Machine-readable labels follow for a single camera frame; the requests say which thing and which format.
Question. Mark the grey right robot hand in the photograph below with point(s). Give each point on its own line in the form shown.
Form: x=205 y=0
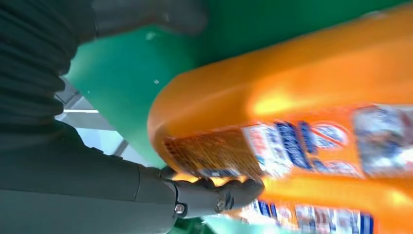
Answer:
x=80 y=193

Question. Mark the green table mat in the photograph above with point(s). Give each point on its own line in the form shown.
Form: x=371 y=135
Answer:
x=129 y=97

